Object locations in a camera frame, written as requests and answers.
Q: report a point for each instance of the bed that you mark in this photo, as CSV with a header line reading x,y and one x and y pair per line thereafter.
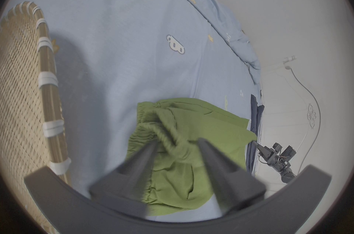
x,y
124,33

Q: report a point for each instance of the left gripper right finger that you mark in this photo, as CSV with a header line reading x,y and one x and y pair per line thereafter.
x,y
229,186

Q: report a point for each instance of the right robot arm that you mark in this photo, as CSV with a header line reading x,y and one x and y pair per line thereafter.
x,y
286,174

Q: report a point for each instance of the dark blue garment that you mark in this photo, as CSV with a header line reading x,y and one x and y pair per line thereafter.
x,y
254,116

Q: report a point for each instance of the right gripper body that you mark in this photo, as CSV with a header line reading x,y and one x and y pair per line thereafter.
x,y
268,156

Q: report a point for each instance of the green shorts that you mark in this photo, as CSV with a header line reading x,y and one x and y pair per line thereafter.
x,y
215,127

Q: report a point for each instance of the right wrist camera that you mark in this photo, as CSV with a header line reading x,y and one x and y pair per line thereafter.
x,y
277,147

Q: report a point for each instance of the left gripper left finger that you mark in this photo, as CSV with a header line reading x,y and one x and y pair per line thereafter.
x,y
132,183

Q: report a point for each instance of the round woven basket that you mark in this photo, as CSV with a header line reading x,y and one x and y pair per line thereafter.
x,y
19,89

